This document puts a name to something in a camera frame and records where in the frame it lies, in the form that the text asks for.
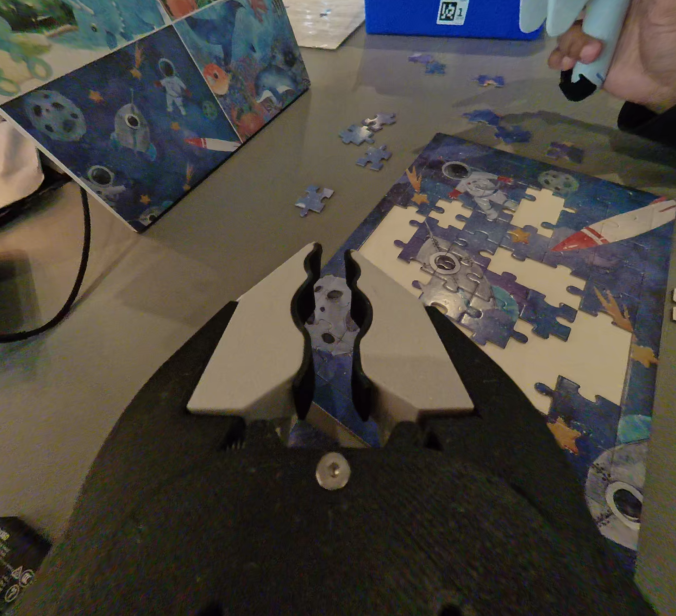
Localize space jigsaw puzzle board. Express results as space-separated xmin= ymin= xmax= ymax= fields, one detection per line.
xmin=312 ymin=132 xmax=676 ymax=569

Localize person's right forearm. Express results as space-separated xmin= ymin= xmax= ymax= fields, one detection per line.
xmin=617 ymin=99 xmax=676 ymax=144

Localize black power cable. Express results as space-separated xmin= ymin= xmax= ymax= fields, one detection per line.
xmin=0 ymin=185 xmax=92 ymax=344

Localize instruction sheet in plastic sleeve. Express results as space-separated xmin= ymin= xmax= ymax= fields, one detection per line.
xmin=282 ymin=0 xmax=367 ymax=51

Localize person's right hand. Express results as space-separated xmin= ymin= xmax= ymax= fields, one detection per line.
xmin=548 ymin=0 xmax=676 ymax=113

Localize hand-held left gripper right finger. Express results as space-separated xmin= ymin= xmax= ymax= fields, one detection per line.
xmin=344 ymin=249 xmax=475 ymax=434

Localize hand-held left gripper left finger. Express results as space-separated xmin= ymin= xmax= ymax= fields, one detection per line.
xmin=186 ymin=242 xmax=324 ymax=434

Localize illustrated puzzle box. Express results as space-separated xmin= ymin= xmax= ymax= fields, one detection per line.
xmin=0 ymin=0 xmax=312 ymax=233

